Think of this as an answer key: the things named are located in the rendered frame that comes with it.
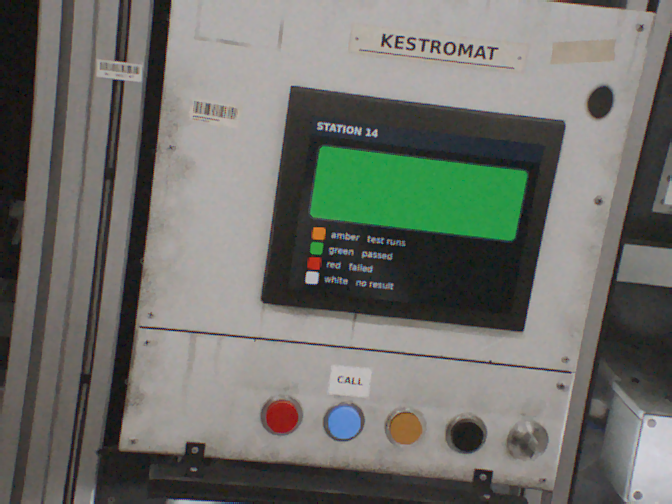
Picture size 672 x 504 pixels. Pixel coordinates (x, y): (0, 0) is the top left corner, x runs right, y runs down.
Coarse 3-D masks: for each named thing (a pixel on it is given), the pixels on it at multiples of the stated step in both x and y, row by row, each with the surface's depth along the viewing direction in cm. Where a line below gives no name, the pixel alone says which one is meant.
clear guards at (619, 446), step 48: (624, 240) 124; (624, 288) 125; (624, 336) 126; (624, 384) 128; (624, 432) 129; (144, 480) 124; (384, 480) 127; (432, 480) 128; (576, 480) 130; (624, 480) 130
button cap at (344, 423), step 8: (344, 408) 123; (352, 408) 124; (336, 416) 123; (344, 416) 123; (352, 416) 123; (336, 424) 123; (344, 424) 123; (352, 424) 123; (336, 432) 123; (344, 432) 123; (352, 432) 124
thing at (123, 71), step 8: (104, 64) 114; (112, 64) 114; (120, 64) 114; (128, 64) 114; (96, 72) 114; (104, 72) 114; (112, 72) 114; (120, 72) 114; (128, 72) 114; (136, 72) 114; (128, 80) 114; (136, 80) 114
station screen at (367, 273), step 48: (336, 144) 115; (384, 144) 115; (432, 144) 116; (480, 144) 116; (528, 144) 117; (528, 192) 118; (336, 240) 117; (384, 240) 118; (432, 240) 118; (480, 240) 119; (288, 288) 118; (336, 288) 118; (384, 288) 119; (432, 288) 119; (480, 288) 120
